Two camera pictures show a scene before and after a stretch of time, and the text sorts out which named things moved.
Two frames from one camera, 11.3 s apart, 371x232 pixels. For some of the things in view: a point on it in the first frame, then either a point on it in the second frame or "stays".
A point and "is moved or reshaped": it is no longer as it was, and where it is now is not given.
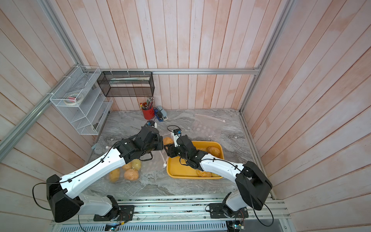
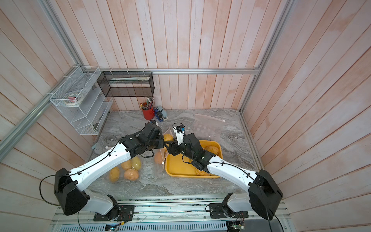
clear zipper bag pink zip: (132, 173) stays
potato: (167, 140) is moved or reshaped
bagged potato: (114, 175) stays
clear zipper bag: (158, 164) is moved or reshaped
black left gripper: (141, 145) stays
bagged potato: (127, 166) stays
